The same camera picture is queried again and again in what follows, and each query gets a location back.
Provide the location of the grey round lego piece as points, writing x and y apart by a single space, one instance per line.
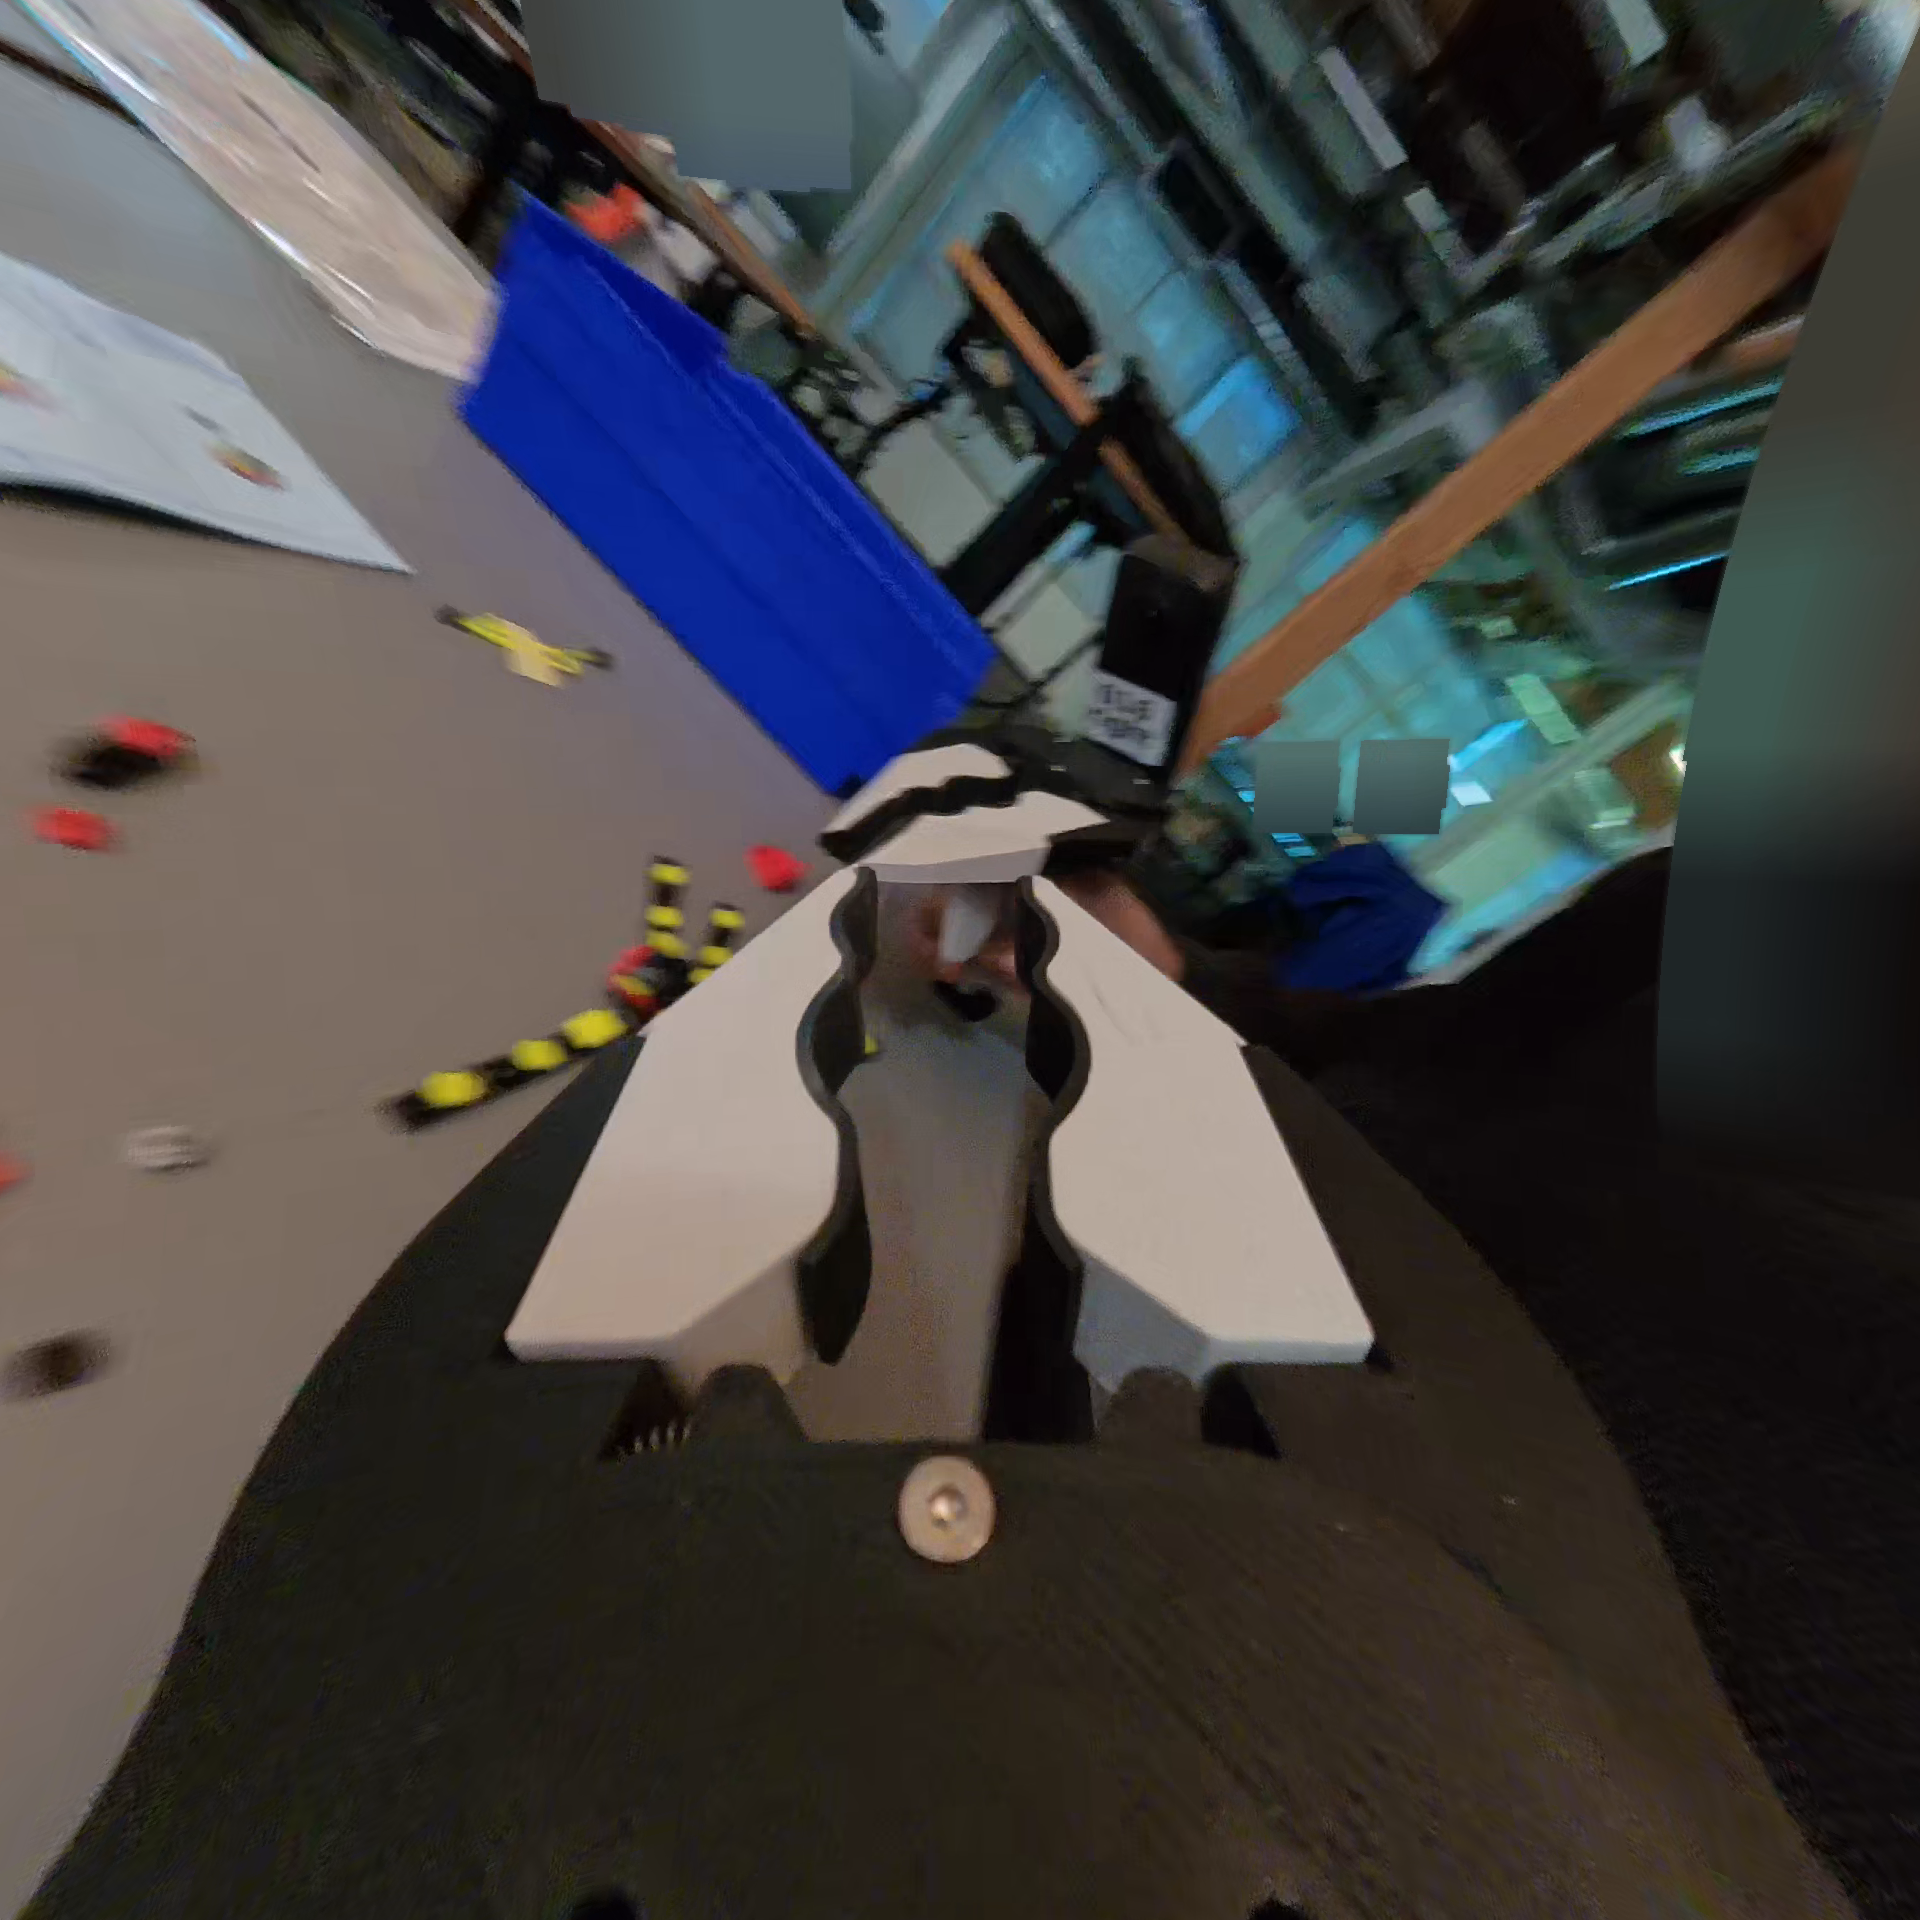
164 1148

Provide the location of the small red lego piece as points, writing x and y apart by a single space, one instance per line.
776 867

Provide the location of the wooden table with black frame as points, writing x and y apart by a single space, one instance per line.
1049 358

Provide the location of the blue plastic bin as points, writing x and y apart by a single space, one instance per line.
720 494

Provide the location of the black and red lego piece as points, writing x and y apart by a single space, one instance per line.
128 750

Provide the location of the red clip lego piece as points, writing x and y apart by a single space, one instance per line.
76 828

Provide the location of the black round lego piece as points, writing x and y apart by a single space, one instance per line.
58 1362

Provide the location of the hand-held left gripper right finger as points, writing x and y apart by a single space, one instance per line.
1184 1184

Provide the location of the long wooden workbench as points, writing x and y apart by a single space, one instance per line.
1499 451

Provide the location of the blue cloth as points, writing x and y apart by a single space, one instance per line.
1359 915

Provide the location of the yellow black lego spider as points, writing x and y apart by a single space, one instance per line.
668 917

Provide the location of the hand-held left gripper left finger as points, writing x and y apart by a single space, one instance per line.
704 1141

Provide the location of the lego instruction booklet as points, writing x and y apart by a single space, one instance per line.
164 420

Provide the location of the storage shelves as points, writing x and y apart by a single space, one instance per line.
1499 181

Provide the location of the person's right hand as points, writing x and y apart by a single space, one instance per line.
1119 907

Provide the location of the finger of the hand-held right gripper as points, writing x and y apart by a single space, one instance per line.
937 772
973 838

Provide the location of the orange object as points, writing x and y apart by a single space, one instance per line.
612 213

